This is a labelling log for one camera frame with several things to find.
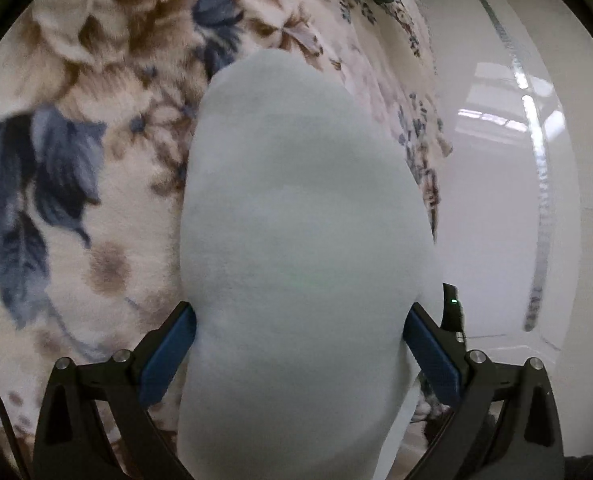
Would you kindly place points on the light green fleece pants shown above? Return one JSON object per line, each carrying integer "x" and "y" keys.
{"x": 304, "y": 243}

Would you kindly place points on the floral quilted bed cover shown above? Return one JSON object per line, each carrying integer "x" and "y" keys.
{"x": 98, "y": 104}

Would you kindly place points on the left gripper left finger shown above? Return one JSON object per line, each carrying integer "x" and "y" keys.
{"x": 71, "y": 442}

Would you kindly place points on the white bed headboard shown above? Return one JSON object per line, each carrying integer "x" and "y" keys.
{"x": 515, "y": 222}

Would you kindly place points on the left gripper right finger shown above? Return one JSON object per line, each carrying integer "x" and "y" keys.
{"x": 481, "y": 399}

